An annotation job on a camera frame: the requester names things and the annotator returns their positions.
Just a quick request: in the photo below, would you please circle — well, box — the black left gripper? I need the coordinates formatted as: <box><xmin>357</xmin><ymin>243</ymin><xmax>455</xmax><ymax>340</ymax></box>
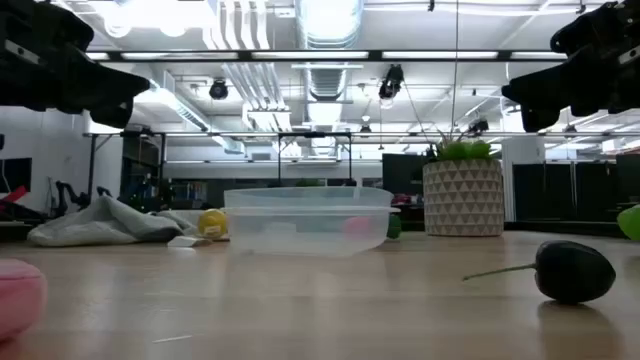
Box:
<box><xmin>0</xmin><ymin>0</ymin><xmax>152</xmax><ymax>129</ymax></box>

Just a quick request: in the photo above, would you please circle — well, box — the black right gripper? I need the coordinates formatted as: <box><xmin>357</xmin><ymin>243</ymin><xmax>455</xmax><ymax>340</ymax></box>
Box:
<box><xmin>501</xmin><ymin>0</ymin><xmax>640</xmax><ymax>134</ymax></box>

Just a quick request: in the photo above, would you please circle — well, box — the green round slice toy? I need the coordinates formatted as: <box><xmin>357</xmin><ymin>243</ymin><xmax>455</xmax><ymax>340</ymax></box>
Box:
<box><xmin>616</xmin><ymin>203</ymin><xmax>640</xmax><ymax>243</ymax></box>

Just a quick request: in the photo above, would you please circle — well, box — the yellow lemon toy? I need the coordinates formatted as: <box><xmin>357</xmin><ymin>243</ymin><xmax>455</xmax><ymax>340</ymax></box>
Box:
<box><xmin>197</xmin><ymin>208</ymin><xmax>230</xmax><ymax>240</ymax></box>

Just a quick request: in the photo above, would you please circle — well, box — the dark cherry toy with stem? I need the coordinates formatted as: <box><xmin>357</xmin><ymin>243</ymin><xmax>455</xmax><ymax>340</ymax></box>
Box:
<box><xmin>462</xmin><ymin>240</ymin><xmax>618</xmax><ymax>306</ymax></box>

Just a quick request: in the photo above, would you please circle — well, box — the pink peach toy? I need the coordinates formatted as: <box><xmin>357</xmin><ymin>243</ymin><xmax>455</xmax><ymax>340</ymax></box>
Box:
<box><xmin>0</xmin><ymin>258</ymin><xmax>49</xmax><ymax>343</ymax></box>

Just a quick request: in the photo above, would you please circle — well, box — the orange carrot toy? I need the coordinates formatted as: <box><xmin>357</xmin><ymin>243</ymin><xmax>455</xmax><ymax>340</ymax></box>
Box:
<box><xmin>343</xmin><ymin>215</ymin><xmax>374</xmax><ymax>239</ymax></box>

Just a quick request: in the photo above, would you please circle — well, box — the clear plastic tupperware container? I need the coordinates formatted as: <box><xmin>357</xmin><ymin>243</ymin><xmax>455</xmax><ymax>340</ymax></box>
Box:
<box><xmin>222</xmin><ymin>186</ymin><xmax>402</xmax><ymax>258</ymax></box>

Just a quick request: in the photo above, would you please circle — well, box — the black shelf unit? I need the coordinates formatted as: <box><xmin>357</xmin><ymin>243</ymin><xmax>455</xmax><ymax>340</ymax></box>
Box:
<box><xmin>119</xmin><ymin>132</ymin><xmax>168</xmax><ymax>212</ymax></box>

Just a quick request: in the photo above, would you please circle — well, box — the black cabinet row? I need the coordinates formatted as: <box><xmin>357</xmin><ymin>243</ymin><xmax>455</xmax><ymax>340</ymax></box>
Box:
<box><xmin>512</xmin><ymin>160</ymin><xmax>618</xmax><ymax>224</ymax></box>

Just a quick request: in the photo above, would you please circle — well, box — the black ceiling spotlight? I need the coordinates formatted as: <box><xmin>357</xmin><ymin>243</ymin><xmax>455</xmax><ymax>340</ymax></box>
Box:
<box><xmin>208</xmin><ymin>78</ymin><xmax>230</xmax><ymax>102</ymax></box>

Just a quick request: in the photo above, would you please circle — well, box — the succulent in patterned pot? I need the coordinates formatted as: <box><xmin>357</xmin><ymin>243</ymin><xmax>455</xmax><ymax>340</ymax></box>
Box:
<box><xmin>422</xmin><ymin>130</ymin><xmax>505</xmax><ymax>238</ymax></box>

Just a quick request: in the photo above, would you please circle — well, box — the grey cloth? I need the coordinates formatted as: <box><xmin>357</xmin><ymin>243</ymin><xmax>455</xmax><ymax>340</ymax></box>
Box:
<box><xmin>27</xmin><ymin>194</ymin><xmax>201</xmax><ymax>248</ymax></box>

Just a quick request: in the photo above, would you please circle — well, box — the red object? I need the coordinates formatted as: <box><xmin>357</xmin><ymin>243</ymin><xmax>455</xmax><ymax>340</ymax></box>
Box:
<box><xmin>0</xmin><ymin>185</ymin><xmax>29</xmax><ymax>204</ymax></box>

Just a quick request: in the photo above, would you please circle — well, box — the small white block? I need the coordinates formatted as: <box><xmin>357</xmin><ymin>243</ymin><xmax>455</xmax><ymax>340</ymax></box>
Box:
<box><xmin>167</xmin><ymin>235</ymin><xmax>214</xmax><ymax>250</ymax></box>

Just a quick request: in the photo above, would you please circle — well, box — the thin hanging cable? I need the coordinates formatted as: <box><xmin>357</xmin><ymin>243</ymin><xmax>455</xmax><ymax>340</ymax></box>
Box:
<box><xmin>449</xmin><ymin>0</ymin><xmax>461</xmax><ymax>137</ymax></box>

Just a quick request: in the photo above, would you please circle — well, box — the dark wall monitor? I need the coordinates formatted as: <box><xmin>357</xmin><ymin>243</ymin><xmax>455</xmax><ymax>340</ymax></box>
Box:
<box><xmin>0</xmin><ymin>157</ymin><xmax>33</xmax><ymax>194</ymax></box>

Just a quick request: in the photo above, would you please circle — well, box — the black hanging ceiling camera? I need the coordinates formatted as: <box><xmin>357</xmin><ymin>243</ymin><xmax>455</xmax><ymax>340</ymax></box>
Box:
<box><xmin>377</xmin><ymin>63</ymin><xmax>406</xmax><ymax>102</ymax></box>

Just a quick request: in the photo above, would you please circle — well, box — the black aluminium rig frame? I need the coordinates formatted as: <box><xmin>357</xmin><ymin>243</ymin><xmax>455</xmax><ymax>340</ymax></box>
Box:
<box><xmin>84</xmin><ymin>48</ymin><xmax>569</xmax><ymax>64</ymax></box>

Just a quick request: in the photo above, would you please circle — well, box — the silver ceiling air duct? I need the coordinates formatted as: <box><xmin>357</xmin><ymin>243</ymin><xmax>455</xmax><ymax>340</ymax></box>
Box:
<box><xmin>294</xmin><ymin>0</ymin><xmax>366</xmax><ymax>101</ymax></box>

